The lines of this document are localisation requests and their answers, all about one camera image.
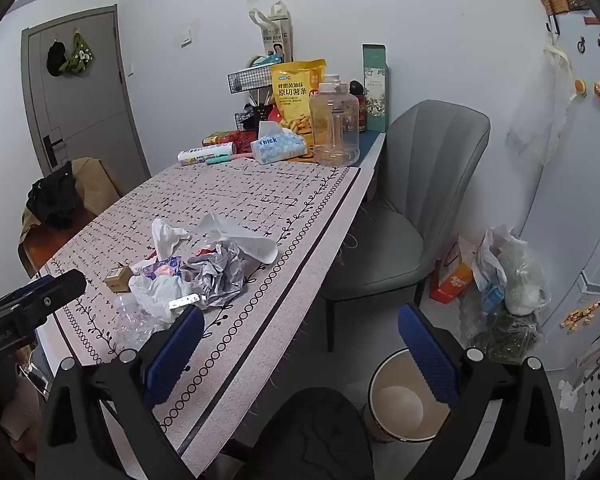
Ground orange paper bag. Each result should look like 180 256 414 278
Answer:
429 236 476 304

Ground person's dark patterned knee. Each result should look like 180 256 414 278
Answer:
235 387 375 479

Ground teal pen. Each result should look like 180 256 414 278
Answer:
206 153 254 166

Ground white refrigerator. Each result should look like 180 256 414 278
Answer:
522 2 600 370

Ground beige trash bin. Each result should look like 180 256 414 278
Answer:
363 349 450 443

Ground large clear plastic jar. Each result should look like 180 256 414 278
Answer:
310 75 360 167

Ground clear plastic bag on fridge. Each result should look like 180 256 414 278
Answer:
506 44 576 167

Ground white tissue paper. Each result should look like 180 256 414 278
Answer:
198 212 278 264

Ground white plastic bag of goods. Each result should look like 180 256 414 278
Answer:
471 226 552 316

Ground blue purple snack wrapper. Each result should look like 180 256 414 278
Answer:
140 255 182 280

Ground white tote bag on wall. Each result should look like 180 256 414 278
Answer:
248 0 294 62

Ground black hat on door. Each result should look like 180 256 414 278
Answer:
45 40 67 77

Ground yellow snack bag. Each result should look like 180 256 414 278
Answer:
271 58 326 162

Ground green bag on door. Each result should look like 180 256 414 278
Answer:
59 32 95 76

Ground small brown cardboard box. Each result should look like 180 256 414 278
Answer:
104 266 133 294

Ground wooden chair with clothes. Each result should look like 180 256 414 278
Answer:
17 157 124 276

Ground grey door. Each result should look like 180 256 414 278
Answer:
21 6 150 193

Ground black wire basket rack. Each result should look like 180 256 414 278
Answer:
226 54 283 131

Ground blue tissue pack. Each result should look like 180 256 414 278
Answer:
250 122 308 165

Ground grey upholstered chair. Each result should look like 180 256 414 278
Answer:
321 100 491 349

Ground red snack packets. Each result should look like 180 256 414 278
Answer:
202 130 258 154

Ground grey newspaper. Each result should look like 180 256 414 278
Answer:
181 240 245 310

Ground green floral tall box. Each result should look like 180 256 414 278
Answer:
362 44 389 132

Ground crushed clear plastic bottle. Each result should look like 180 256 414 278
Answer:
112 292 169 353

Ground patterned pink tablecloth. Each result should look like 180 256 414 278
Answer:
38 161 382 478

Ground green vegetables in bag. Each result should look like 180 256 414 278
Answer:
471 308 542 364

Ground white roll of bags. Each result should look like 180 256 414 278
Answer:
178 142 235 166

